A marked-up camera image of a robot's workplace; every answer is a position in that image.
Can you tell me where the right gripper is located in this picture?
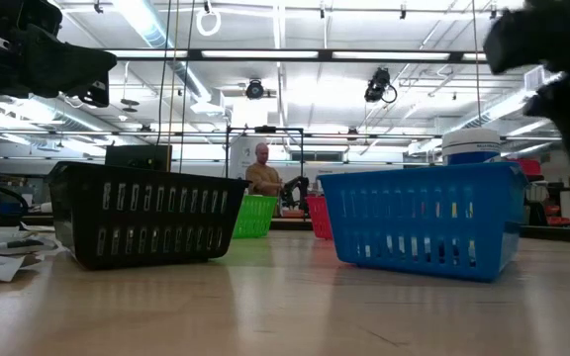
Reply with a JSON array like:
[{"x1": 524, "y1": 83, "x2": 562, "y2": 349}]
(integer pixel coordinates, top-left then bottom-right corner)
[{"x1": 483, "y1": 0, "x2": 570, "y2": 173}]

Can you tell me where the blue plastic basket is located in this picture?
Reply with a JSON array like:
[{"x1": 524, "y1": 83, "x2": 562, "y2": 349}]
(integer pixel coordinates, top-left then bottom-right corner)
[{"x1": 318, "y1": 161, "x2": 531, "y2": 284}]

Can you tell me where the red storage bin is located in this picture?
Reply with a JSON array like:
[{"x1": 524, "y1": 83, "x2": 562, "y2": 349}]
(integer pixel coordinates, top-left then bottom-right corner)
[{"x1": 506, "y1": 157, "x2": 544, "y2": 182}]

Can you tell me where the disinfectant wipes canister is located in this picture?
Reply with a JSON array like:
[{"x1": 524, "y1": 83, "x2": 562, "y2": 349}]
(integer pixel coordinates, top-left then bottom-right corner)
[{"x1": 441, "y1": 127, "x2": 503, "y2": 166}]

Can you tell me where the black plastic basket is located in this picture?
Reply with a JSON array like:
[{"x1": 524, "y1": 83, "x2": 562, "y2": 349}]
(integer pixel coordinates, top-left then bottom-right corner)
[{"x1": 47, "y1": 160, "x2": 252, "y2": 271}]

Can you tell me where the white poster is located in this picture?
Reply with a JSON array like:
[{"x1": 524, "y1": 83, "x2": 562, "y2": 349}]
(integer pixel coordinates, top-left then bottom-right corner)
[{"x1": 230, "y1": 135, "x2": 267, "y2": 182}]

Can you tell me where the person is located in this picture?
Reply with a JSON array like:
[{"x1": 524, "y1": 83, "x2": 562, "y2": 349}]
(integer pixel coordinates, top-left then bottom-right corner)
[{"x1": 243, "y1": 142, "x2": 285, "y2": 198}]

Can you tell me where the green plastic basket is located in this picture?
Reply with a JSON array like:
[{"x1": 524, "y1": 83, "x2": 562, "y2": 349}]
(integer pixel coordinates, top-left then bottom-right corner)
[{"x1": 232, "y1": 194, "x2": 280, "y2": 240}]

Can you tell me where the red plastic basket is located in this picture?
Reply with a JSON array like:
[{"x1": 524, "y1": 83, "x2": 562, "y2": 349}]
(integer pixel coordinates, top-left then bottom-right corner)
[{"x1": 306, "y1": 195, "x2": 334, "y2": 241}]

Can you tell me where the white cable ring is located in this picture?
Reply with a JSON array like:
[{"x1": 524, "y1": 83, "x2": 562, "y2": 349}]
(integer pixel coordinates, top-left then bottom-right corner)
[{"x1": 195, "y1": 8, "x2": 223, "y2": 38}]

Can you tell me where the black overhead camera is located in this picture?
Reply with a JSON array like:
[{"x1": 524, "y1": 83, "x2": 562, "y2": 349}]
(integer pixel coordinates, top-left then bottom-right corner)
[
  {"x1": 243, "y1": 77, "x2": 266, "y2": 101},
  {"x1": 363, "y1": 66, "x2": 398, "y2": 104}
]

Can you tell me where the background black rig frame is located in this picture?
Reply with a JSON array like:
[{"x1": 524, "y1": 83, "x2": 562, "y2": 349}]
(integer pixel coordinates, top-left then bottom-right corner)
[{"x1": 224, "y1": 125, "x2": 306, "y2": 199}]

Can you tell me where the black aluminium table frame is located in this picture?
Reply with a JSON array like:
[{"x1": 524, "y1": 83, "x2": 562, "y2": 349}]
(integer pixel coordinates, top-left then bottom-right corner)
[{"x1": 0, "y1": 46, "x2": 570, "y2": 246}]

